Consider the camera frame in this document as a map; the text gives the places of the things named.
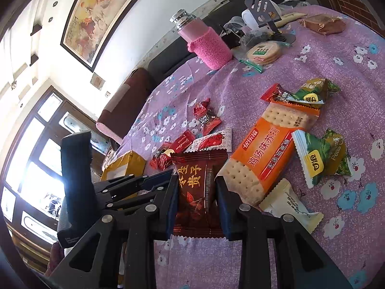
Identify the dark red snack packet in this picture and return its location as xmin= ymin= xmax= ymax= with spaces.
xmin=171 ymin=149 xmax=228 ymax=238

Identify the red black candy packet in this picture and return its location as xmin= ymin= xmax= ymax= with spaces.
xmin=261 ymin=83 xmax=295 ymax=103

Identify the yellow-rimmed white tray box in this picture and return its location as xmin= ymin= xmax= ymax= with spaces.
xmin=101 ymin=151 xmax=146 ymax=181

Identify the wooden glass-panel door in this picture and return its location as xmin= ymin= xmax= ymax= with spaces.
xmin=1 ymin=87 xmax=110 ymax=273

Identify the red chocolate candy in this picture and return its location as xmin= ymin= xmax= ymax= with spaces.
xmin=149 ymin=129 xmax=195 ymax=170

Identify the maroon armchair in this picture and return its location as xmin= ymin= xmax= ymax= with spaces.
xmin=96 ymin=68 xmax=155 ymax=144

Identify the white cream snack packet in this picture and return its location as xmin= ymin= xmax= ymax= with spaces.
xmin=259 ymin=178 xmax=324 ymax=234

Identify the green yellow pea packet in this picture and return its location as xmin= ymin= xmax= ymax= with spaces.
xmin=292 ymin=128 xmax=352 ymax=189

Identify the orange soda cracker pack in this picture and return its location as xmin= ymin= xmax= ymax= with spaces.
xmin=218 ymin=102 xmax=320 ymax=206

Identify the red candy wrapper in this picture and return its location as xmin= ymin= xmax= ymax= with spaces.
xmin=193 ymin=98 xmax=222 ymax=136

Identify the red white snack packet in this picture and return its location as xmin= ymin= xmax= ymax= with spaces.
xmin=185 ymin=128 xmax=232 ymax=153

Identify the purple floral tablecloth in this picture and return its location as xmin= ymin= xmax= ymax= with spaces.
xmin=116 ymin=16 xmax=384 ymax=288

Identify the framed horse painting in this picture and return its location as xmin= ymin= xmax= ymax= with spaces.
xmin=61 ymin=0 xmax=138 ymax=72

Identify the pink knit-sleeved bottle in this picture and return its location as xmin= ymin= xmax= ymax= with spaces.
xmin=170 ymin=9 xmax=233 ymax=70

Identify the black sofa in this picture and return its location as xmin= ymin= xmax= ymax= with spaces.
xmin=145 ymin=0 xmax=305 ymax=82

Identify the round biscuit pack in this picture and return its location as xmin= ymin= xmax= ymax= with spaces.
xmin=239 ymin=40 xmax=292 ymax=73

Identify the white container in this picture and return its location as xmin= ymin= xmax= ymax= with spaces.
xmin=241 ymin=9 xmax=272 ymax=34

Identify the black phone stand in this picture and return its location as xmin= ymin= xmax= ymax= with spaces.
xmin=244 ymin=0 xmax=295 ymax=44

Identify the brown wooden tray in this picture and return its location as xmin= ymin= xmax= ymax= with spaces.
xmin=300 ymin=14 xmax=346 ymax=35

